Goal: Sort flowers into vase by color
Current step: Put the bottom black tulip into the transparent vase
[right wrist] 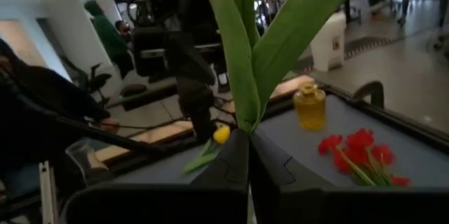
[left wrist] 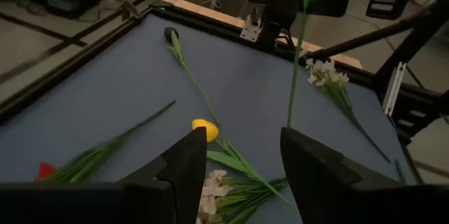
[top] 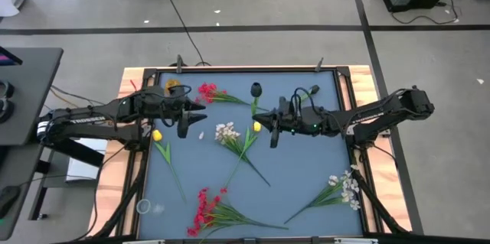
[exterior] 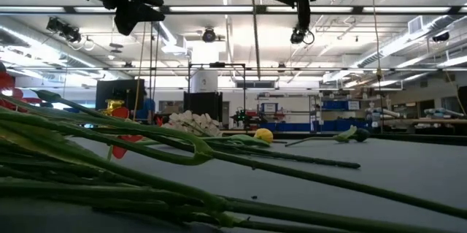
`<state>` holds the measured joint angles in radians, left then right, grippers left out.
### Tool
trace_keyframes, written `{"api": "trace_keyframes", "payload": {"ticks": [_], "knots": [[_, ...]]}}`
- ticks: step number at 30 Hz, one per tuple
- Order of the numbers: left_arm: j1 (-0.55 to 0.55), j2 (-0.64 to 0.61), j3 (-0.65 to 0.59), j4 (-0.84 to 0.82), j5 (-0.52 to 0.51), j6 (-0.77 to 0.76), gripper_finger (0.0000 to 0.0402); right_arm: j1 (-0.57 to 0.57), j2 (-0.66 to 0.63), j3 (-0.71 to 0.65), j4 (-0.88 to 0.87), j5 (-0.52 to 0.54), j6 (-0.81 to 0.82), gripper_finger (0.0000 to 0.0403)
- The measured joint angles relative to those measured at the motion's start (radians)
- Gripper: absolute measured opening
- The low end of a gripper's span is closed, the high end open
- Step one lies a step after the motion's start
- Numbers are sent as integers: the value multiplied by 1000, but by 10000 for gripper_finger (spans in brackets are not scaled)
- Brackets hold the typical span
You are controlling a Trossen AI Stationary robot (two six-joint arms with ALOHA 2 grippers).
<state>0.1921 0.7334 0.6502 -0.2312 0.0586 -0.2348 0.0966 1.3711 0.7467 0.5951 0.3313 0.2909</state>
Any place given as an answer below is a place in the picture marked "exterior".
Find black ceiling camera with cable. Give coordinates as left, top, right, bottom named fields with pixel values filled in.
left=290, top=24, right=315, bottom=47

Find white artificial flower bunch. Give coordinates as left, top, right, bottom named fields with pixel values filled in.
left=162, top=110, right=224, bottom=139

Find yellow artificial tulip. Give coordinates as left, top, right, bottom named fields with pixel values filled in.
left=204, top=127, right=289, bottom=150
left=284, top=125, right=371, bottom=148

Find white ceiling vent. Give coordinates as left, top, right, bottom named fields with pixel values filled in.
left=407, top=15, right=424, bottom=36

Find thin black rig frame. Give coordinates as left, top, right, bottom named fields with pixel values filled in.
left=188, top=62, right=247, bottom=131

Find person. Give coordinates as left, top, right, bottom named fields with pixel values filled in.
left=136, top=90, right=158, bottom=124

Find white cylindrical tank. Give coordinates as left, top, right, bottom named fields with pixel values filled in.
left=191, top=69, right=219, bottom=94

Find yellow glass vase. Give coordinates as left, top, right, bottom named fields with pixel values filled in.
left=100, top=98, right=127, bottom=117

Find yellow hanging rope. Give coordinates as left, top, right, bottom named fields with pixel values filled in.
left=370, top=0, right=384, bottom=134

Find blue shelf bins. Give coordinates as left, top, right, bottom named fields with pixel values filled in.
left=321, top=99, right=362, bottom=112

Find black overhead light rail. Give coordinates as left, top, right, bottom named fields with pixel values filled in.
left=0, top=4, right=467, bottom=15

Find black panel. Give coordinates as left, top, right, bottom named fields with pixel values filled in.
left=182, top=91, right=224, bottom=123

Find black dome ceiling camera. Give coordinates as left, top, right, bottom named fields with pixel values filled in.
left=201, top=27, right=217, bottom=44

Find thin yellow hanging cord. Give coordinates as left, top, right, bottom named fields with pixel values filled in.
left=133, top=20, right=147, bottom=121

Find black ceiling projector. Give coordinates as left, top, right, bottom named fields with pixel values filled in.
left=432, top=31, right=451, bottom=43

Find device with green lights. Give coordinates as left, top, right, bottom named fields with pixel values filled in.
left=230, top=107, right=252, bottom=130

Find black monitor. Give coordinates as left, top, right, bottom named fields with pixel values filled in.
left=95, top=78, right=146, bottom=112

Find blue-grey table mat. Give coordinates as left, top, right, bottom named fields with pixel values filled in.
left=0, top=136, right=467, bottom=233

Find row of blue bins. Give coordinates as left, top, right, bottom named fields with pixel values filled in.
left=260, top=118, right=369, bottom=133

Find wooden workbench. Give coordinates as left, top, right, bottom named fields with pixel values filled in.
left=379, top=118, right=467, bottom=126

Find black rail-mounted camera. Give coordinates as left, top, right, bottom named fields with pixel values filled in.
left=45, top=16, right=83, bottom=44

